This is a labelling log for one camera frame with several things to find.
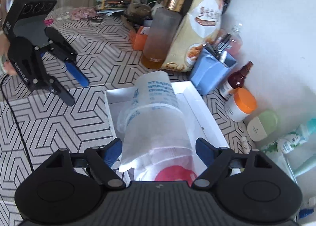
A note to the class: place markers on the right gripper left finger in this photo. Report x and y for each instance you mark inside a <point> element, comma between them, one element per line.
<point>101,159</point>

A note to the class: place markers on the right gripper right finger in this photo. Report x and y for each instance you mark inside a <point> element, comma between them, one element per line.
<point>217,162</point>

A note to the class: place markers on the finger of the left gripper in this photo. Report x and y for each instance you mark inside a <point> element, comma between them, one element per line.
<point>59,90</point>
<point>62,50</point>

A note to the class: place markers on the white printed shopping bag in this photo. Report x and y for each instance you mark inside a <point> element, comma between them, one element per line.
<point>158,142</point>

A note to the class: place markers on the cream snack bag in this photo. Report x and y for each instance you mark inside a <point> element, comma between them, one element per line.
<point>199,26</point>

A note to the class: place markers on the person left hand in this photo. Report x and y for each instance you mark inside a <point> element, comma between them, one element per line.
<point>6,66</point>

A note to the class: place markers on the pink floral cloth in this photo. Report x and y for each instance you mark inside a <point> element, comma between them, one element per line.
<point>83,13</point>

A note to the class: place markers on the green white small case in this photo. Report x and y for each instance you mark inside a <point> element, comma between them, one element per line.
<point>262,125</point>

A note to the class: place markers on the white jar orange lid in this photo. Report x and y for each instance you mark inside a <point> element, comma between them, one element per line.
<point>240,105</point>

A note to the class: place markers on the teal spray bottle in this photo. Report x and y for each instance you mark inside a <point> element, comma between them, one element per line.
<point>288,142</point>

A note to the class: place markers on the landscape picture book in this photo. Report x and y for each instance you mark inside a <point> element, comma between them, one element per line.
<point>111,5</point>

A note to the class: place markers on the orange cardboard box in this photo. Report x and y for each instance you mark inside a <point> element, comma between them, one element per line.
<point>138,39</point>

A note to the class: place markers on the brown spray bottle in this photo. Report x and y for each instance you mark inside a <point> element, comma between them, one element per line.
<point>234,81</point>

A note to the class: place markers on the blue pen holder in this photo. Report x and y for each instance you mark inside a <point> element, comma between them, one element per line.
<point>208,71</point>

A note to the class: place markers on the frosted bottle gold cap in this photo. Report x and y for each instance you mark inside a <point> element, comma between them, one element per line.
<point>165,23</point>

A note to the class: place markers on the clear pink liquid bottle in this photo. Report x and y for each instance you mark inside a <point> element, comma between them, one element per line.
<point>235,40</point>

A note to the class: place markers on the pink handled scissors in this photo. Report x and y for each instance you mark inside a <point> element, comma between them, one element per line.
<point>49,22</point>

